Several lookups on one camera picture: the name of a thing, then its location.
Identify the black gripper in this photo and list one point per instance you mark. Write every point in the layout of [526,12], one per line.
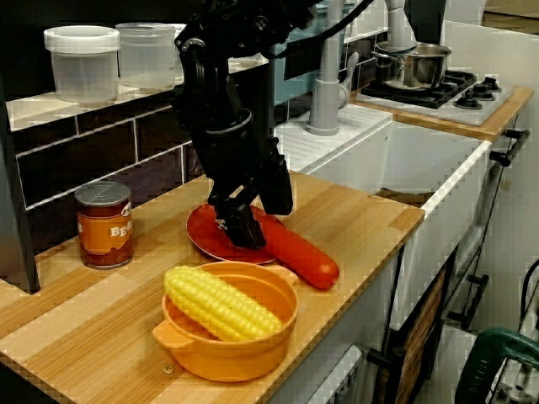
[236,160]

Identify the red toy sausage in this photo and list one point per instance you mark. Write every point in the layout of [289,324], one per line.
[303,256]

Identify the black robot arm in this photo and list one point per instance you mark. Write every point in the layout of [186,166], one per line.
[219,84]

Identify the red round plate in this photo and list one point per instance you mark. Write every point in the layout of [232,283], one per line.
[206,235]

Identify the yellow toy corn cob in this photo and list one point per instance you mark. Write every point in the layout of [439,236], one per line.
[219,307]

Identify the grey toy faucet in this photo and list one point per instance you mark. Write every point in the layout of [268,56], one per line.
[324,105]

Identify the white toy kitchen cabinet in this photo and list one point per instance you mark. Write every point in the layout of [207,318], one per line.
[362,303]

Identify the orange plastic pot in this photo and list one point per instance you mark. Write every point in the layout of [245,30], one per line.
[236,357]

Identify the toy beans can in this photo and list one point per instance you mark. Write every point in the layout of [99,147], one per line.
[105,227]

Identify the dark tiled backsplash shelf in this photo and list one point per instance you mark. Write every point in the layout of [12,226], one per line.
[105,147]

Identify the white toy sink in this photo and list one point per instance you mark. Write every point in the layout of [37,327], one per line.
[421,160]

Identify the countertop screw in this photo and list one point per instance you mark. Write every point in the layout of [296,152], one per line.
[168,369]

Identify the clear plastic jar printed label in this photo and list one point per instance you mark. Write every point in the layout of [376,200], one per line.
[145,54]

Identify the grey dispenser panel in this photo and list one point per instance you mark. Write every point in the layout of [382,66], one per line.
[345,379]

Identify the steel cooking pot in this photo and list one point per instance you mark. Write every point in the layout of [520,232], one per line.
[421,63]

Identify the black toy stove top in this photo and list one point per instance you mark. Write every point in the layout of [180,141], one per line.
[446,94]

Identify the white lidded plastic jar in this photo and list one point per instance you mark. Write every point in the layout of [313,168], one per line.
[82,63]

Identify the green clamp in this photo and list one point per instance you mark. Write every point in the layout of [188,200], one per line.
[488,362]

